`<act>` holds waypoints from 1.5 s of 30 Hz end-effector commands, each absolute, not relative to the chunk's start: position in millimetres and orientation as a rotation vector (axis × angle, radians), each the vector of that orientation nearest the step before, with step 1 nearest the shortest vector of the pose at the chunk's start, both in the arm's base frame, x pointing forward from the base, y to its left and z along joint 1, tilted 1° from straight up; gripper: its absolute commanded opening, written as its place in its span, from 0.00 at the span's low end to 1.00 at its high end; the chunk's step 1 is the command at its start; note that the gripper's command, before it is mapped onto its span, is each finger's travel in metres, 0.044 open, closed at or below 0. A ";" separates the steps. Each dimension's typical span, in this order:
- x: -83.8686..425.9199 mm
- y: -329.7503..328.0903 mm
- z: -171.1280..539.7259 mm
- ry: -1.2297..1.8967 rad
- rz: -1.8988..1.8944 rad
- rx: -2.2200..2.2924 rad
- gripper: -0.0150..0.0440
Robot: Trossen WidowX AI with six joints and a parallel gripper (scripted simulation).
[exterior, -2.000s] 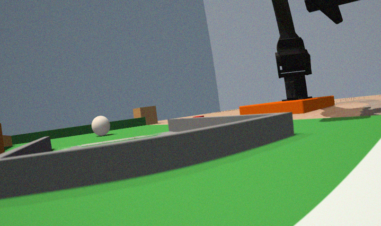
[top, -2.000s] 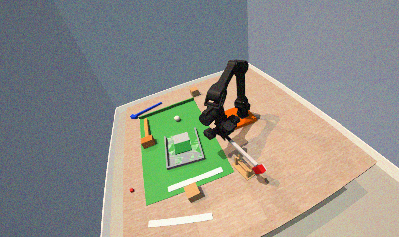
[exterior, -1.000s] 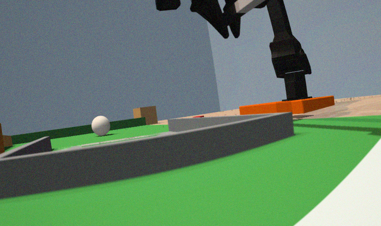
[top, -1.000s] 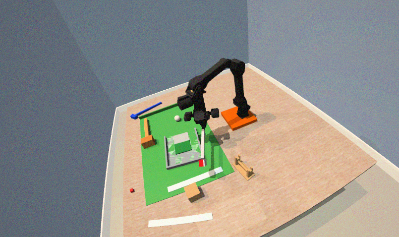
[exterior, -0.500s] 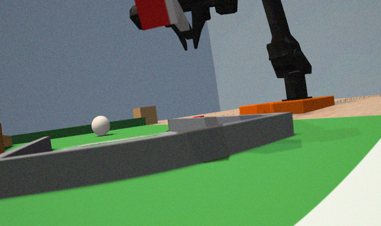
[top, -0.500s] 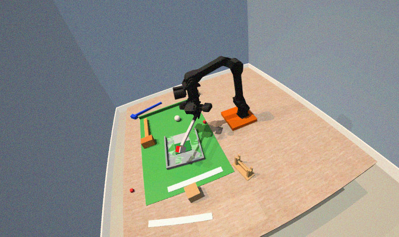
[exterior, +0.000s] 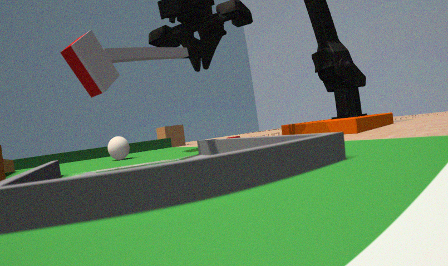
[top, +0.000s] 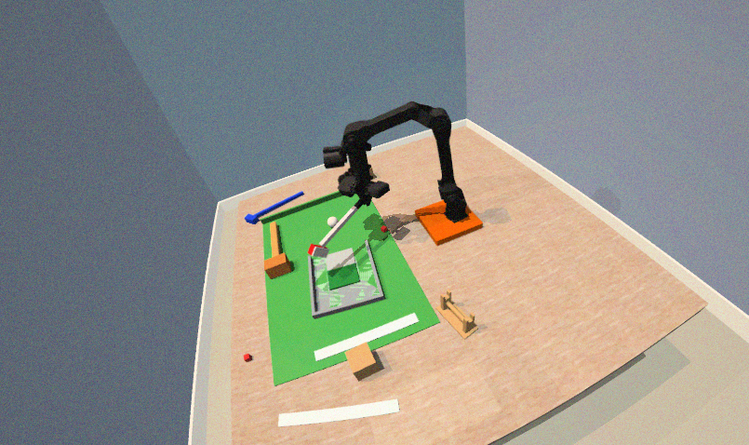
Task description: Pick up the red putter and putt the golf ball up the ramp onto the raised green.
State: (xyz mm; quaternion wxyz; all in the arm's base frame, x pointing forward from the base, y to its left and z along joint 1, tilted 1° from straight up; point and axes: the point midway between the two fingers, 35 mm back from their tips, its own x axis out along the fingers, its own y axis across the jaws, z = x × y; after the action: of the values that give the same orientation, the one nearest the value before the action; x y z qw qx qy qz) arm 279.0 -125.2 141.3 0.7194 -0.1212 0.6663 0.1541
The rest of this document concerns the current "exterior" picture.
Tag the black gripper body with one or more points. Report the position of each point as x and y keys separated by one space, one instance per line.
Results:
x=233 y=10

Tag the white flat strip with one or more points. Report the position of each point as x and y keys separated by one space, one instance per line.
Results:
x=419 y=236

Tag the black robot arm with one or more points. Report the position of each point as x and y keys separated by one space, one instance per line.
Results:
x=332 y=61

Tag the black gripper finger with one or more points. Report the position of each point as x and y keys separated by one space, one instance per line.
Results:
x=210 y=35
x=187 y=40

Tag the grey putter with red face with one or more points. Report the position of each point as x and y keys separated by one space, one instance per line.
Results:
x=93 y=66

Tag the green flat mat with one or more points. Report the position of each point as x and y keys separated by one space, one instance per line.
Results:
x=325 y=217

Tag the white golf ball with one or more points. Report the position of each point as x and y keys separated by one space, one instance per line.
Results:
x=118 y=148

